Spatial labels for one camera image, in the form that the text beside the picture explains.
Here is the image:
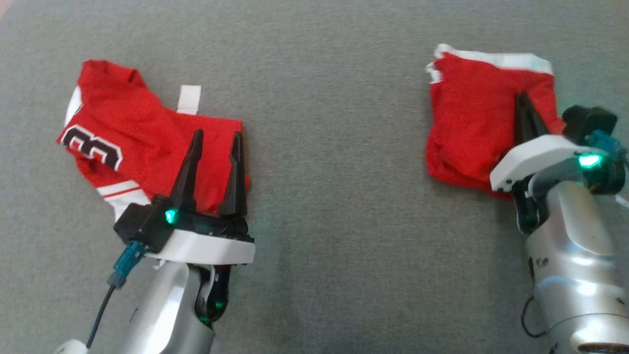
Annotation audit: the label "red Bulls basketball jersey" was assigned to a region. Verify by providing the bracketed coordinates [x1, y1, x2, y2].
[57, 59, 251, 222]

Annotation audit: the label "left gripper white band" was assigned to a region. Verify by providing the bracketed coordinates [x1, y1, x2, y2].
[147, 129, 256, 325]

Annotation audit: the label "red shorts with white trim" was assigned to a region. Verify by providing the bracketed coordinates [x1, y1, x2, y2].
[425, 43, 566, 200]

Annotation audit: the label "grey sofa seat cushion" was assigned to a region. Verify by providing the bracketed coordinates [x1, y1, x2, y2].
[0, 0, 629, 354]

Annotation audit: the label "right cable with teal connector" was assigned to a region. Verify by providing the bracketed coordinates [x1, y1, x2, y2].
[587, 130, 629, 163]

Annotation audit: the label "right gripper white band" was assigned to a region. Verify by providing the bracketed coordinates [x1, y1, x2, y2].
[490, 92, 602, 234]

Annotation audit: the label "left cable with teal connector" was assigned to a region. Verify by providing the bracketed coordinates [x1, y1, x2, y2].
[86, 241, 145, 350]

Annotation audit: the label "cable with teal connector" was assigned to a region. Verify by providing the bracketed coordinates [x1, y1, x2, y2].
[86, 241, 145, 350]
[587, 130, 629, 163]

